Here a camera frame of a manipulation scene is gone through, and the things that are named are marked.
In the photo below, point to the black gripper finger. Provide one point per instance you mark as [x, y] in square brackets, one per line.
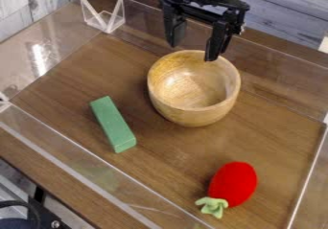
[175, 24]
[227, 25]

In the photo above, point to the green rectangular block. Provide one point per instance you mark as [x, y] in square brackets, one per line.
[113, 123]

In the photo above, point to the brown wooden bowl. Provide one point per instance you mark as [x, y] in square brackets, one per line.
[193, 91]

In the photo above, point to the clear acrylic tray walls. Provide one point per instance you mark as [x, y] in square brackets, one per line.
[145, 187]

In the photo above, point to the red plush strawberry toy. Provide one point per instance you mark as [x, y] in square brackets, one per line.
[231, 188]

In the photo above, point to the black table clamp bracket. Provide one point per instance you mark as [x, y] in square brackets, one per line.
[50, 221]

